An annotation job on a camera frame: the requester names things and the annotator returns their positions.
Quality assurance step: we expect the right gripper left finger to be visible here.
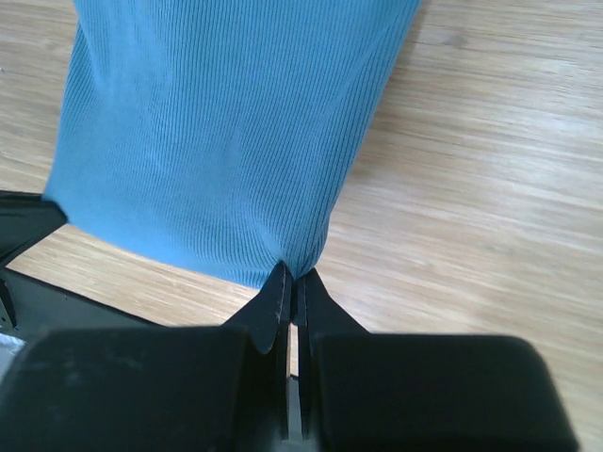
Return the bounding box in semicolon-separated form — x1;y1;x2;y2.
1;266;288;451

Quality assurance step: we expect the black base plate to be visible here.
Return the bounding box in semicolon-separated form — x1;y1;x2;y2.
1;268;162;343

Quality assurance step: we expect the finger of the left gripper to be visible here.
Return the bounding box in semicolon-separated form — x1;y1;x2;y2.
0;190;67;267

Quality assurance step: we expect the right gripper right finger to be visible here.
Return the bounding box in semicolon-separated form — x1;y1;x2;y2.
295;272;579;451

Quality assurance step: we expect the blue tank top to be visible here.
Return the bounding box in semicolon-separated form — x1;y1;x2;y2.
43;1;419;287

